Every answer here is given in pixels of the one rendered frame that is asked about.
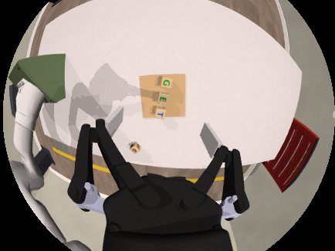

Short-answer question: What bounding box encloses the tan letter block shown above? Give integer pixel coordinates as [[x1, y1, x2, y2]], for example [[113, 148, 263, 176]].
[[130, 142, 141, 154], [154, 106, 166, 119], [157, 92, 169, 105], [161, 76, 173, 89]]

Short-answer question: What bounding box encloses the tan square mat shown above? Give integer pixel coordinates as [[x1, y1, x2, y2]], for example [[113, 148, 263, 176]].
[[140, 74, 185, 118]]

